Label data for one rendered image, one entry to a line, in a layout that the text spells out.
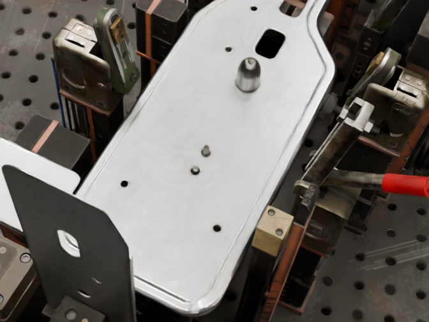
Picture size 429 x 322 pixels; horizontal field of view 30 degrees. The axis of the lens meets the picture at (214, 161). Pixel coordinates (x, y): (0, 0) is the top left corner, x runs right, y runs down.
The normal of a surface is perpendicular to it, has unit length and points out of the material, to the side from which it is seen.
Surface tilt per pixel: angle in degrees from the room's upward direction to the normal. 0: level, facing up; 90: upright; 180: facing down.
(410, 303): 0
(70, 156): 0
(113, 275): 90
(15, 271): 0
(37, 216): 90
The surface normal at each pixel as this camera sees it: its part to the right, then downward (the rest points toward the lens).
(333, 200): 0.07, -0.49
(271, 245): -0.44, 0.77
